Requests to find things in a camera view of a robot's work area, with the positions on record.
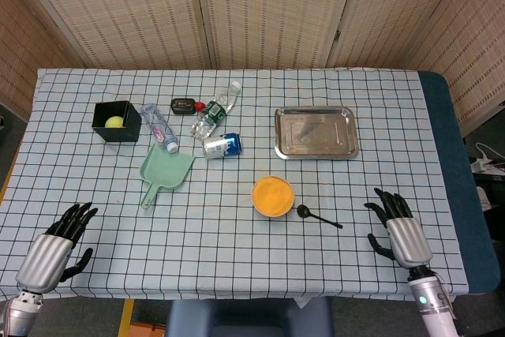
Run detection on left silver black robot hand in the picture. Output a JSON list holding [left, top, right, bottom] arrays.
[[14, 201, 99, 294]]

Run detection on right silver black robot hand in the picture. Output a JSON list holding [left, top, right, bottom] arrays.
[[363, 187, 433, 271]]

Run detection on black plastic spoon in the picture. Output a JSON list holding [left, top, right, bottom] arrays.
[[296, 204, 343, 230]]

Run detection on beige bowl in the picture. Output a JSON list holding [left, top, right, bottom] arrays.
[[251, 174, 296, 219]]

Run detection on stainless steel tray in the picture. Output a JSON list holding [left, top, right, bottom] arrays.
[[274, 105, 360, 161]]

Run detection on dark blue padded table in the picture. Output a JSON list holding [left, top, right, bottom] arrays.
[[417, 70, 501, 297]]

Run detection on orange box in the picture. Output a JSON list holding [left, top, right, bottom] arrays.
[[129, 321, 166, 337]]

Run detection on black square box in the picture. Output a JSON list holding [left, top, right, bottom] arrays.
[[91, 99, 142, 144]]

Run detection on green plastic dustpan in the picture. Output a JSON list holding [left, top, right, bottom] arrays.
[[138, 143, 197, 211]]

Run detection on blue checkered tablecloth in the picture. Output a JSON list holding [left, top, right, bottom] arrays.
[[0, 67, 470, 301]]

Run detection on clear bottle pink label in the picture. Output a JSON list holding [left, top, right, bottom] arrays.
[[140, 103, 179, 154]]

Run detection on dark blue chair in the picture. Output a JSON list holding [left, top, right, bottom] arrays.
[[164, 297, 335, 337]]

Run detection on small black case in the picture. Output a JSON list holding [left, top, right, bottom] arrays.
[[170, 97, 196, 116]]

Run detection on blue silver drink can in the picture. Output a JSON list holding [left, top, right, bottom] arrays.
[[201, 132, 243, 160]]

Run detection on clear bottle green label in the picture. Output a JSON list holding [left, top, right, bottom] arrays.
[[190, 80, 242, 140]]

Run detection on woven folding screen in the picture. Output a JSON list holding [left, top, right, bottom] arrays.
[[0, 0, 505, 137]]

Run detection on white cables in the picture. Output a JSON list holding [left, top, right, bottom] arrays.
[[469, 141, 505, 176]]

